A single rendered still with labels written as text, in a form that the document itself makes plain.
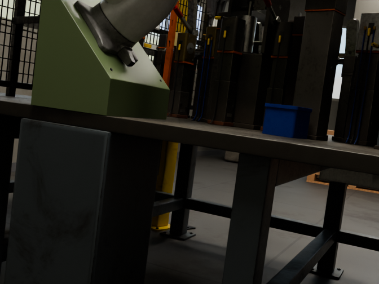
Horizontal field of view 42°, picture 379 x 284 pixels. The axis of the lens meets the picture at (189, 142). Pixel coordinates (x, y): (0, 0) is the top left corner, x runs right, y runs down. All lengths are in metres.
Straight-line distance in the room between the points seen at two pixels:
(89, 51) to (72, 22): 0.10
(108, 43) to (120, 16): 0.08
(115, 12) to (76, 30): 0.12
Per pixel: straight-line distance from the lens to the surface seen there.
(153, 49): 2.45
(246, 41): 1.86
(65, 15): 1.42
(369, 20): 1.69
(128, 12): 1.40
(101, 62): 1.34
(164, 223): 3.08
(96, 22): 1.44
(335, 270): 2.76
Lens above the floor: 0.75
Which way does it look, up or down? 4 degrees down
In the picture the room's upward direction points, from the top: 7 degrees clockwise
